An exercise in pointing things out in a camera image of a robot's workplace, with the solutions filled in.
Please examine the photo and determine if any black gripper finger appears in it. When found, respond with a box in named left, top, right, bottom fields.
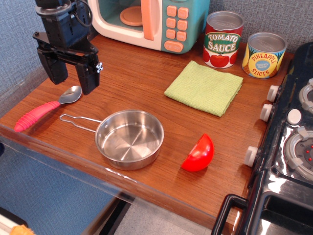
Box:
left=75, top=62, right=100, bottom=95
left=37, top=49, right=68, bottom=85

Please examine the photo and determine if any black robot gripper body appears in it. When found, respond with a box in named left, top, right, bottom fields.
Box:
left=33, top=32, right=103, bottom=71

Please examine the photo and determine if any yellow-green cloth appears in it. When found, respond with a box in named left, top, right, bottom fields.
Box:
left=164, top=61, right=243, bottom=117

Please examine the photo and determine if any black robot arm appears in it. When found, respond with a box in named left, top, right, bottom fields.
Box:
left=33, top=0, right=103, bottom=95

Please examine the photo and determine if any toy microwave oven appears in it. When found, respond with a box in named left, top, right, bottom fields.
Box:
left=88, top=0, right=210, bottom=54

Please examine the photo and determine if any small steel pan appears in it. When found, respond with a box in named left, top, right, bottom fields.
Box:
left=59, top=110, right=164, bottom=170

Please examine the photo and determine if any red plastic half tomato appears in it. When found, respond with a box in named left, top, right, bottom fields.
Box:
left=181, top=134, right=215, bottom=172

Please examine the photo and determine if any tomato sauce can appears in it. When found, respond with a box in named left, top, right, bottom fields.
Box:
left=203, top=11, right=244, bottom=69

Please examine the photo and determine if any orange object bottom left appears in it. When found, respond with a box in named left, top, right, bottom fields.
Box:
left=10, top=225, right=35, bottom=235

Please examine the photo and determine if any pineapple slices can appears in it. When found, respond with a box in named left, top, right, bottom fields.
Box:
left=242, top=32, right=288, bottom=79

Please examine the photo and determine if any white stove knob middle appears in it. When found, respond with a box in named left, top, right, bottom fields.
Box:
left=260, top=104, right=273, bottom=122

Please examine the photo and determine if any white stove knob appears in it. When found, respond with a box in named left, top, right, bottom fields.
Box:
left=244, top=146, right=259, bottom=167
left=267, top=85, right=279, bottom=103
left=260, top=104, right=273, bottom=122

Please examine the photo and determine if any white stove knob bottom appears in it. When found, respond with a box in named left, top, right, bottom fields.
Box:
left=244, top=146, right=259, bottom=167

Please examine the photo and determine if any white stove knob top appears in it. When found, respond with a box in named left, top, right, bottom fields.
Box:
left=267, top=85, right=279, bottom=103

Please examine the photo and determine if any black toy stove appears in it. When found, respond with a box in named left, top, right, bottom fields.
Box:
left=212, top=42, right=313, bottom=235

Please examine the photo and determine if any spoon with pink handle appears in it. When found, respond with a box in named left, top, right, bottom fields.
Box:
left=14, top=86, right=83, bottom=132

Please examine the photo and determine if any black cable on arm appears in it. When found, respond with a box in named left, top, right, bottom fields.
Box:
left=72, top=0, right=93, bottom=28

